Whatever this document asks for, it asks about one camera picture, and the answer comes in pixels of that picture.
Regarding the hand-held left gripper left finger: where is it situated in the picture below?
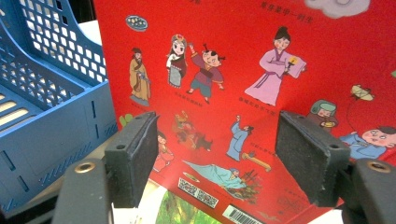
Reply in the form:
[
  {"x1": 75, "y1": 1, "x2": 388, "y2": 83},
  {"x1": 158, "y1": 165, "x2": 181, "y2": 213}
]
[{"x1": 104, "y1": 111, "x2": 161, "y2": 209}]

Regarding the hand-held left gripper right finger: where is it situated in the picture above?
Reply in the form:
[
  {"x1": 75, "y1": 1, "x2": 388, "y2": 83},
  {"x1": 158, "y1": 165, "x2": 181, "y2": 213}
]
[{"x1": 275, "y1": 110, "x2": 352, "y2": 208}]

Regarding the white sun and leaf book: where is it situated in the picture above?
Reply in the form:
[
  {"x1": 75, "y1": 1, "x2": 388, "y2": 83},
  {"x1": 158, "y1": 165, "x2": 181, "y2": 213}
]
[{"x1": 111, "y1": 179, "x2": 225, "y2": 224}]

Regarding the blue plastic file rack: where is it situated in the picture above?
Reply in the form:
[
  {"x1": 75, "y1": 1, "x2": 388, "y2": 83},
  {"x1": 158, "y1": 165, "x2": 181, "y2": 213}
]
[{"x1": 0, "y1": 0, "x2": 119, "y2": 216}]

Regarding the red picture book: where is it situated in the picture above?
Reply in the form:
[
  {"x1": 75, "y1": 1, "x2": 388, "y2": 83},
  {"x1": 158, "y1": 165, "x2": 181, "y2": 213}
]
[{"x1": 92, "y1": 0, "x2": 396, "y2": 224}]

